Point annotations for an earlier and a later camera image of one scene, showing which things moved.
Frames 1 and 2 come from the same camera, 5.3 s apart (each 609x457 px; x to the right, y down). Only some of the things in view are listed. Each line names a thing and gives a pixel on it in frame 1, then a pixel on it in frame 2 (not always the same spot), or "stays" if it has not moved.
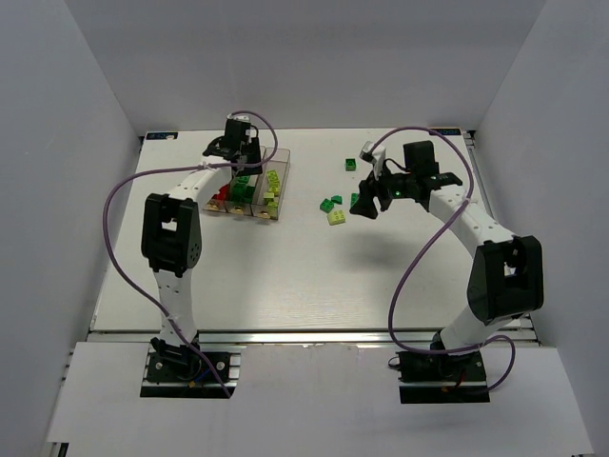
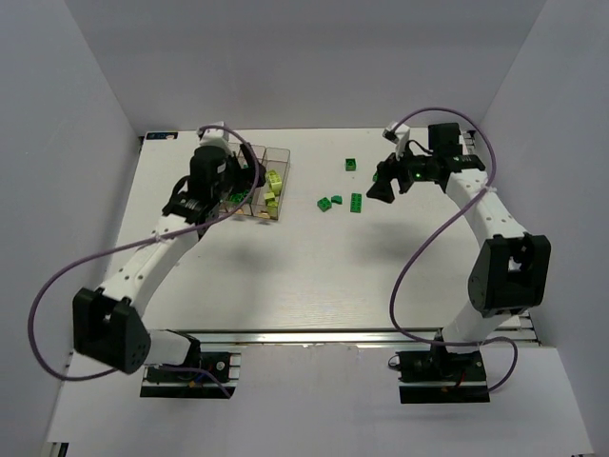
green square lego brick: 350,164 stays
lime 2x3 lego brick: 273,181 stays
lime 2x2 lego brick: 272,208 stays
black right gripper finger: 365,204 → 391,168
